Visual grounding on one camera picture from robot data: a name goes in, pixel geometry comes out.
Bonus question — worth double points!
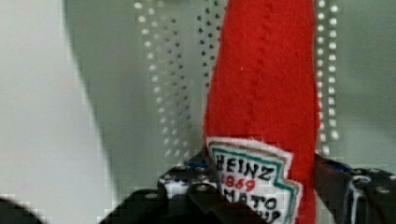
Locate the green oval strainer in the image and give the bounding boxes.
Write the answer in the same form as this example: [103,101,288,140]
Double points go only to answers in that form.
[62,0,396,199]

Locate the red plush ketchup bottle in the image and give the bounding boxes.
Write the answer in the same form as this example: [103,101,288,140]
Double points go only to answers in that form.
[204,0,319,224]

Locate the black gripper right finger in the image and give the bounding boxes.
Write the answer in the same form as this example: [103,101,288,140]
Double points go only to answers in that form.
[314,155,396,224]

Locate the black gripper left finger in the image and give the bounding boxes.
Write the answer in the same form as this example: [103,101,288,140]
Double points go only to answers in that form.
[157,146,223,209]

